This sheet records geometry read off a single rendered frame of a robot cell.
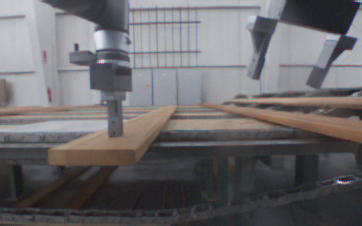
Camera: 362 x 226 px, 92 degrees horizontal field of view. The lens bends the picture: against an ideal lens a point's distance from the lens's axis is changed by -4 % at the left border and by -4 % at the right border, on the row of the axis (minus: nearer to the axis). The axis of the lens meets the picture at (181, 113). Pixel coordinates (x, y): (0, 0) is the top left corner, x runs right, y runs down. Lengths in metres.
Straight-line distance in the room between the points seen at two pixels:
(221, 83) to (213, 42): 1.49
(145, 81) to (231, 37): 3.43
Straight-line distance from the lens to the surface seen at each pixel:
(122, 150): 0.32
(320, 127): 0.67
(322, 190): 0.84
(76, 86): 7.77
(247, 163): 0.76
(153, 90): 6.16
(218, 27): 7.28
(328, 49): 0.44
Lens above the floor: 0.96
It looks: 4 degrees down
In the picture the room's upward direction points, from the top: 1 degrees counter-clockwise
